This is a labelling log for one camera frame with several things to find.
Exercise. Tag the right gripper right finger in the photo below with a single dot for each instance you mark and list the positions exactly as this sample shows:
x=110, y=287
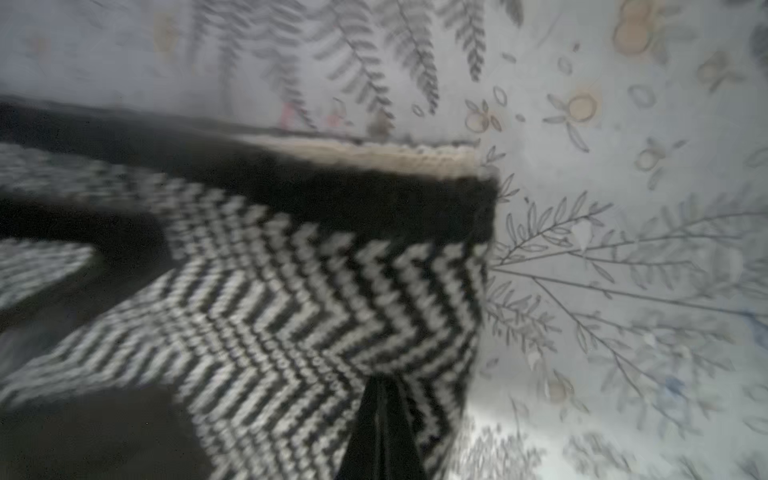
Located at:
x=382, y=445

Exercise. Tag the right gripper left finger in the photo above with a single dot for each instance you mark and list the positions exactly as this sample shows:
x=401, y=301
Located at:
x=135, y=433

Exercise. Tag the black white knitted scarf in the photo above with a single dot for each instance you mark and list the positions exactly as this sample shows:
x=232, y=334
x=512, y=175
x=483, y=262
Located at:
x=262, y=282

